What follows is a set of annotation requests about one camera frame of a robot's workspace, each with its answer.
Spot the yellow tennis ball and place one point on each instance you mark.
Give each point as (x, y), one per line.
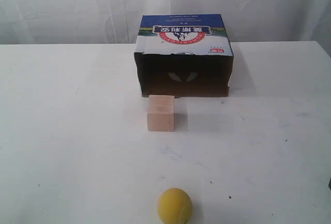
(174, 206)

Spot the wooden cube block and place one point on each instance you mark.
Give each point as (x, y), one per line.
(160, 113)

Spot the printed cardboard box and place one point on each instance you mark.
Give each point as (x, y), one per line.
(183, 55)

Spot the white backdrop curtain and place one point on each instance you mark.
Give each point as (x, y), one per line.
(117, 21)

